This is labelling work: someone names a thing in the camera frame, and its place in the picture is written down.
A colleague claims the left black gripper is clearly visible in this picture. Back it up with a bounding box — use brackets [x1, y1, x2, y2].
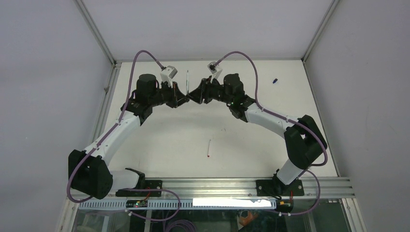
[149, 80, 189, 108]

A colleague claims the orange object below table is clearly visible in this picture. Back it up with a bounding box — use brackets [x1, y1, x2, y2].
[237, 210, 259, 227]

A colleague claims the white slotted cable duct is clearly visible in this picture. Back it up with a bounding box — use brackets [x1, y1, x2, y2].
[79, 198, 277, 211]

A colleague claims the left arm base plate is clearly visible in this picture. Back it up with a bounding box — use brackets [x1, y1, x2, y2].
[115, 179, 163, 197]

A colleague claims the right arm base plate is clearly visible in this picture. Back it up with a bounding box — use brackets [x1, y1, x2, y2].
[255, 179, 305, 197]

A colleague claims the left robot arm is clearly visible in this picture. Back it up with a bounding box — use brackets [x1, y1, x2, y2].
[67, 74, 189, 203]

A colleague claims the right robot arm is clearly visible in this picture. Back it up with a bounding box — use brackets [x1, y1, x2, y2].
[188, 73, 327, 196]

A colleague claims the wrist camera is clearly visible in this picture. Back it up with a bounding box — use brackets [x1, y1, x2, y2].
[160, 66, 178, 87]
[207, 61, 222, 83]

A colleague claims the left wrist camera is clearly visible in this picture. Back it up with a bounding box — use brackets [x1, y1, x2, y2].
[160, 66, 178, 87]

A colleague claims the aluminium frame rail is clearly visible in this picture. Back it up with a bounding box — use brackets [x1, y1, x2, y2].
[67, 177, 355, 200]

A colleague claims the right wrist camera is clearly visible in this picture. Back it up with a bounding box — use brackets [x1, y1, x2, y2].
[207, 61, 222, 83]

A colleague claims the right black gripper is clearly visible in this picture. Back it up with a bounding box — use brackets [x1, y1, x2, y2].
[186, 76, 234, 105]

